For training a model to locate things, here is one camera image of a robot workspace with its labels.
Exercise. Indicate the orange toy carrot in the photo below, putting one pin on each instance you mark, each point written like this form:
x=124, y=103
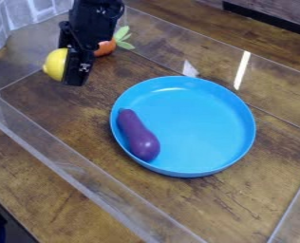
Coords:
x=118, y=41

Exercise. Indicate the purple toy eggplant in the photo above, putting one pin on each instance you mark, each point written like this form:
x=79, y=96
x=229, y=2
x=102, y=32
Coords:
x=144, y=143

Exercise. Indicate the blue round plastic tray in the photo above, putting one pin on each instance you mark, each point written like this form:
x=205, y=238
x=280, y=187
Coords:
x=201, y=121

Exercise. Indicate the clear acrylic enclosure wall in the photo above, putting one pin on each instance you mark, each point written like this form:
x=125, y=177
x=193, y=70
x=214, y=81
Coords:
x=69, y=183

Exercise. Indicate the white grid curtain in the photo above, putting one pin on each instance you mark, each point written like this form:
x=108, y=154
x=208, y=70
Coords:
x=19, y=13

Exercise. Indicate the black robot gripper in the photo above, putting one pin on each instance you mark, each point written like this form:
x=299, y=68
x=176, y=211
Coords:
x=90, y=26

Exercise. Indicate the yellow toy lemon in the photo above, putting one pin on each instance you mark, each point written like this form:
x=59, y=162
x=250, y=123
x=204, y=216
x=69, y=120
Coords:
x=54, y=63

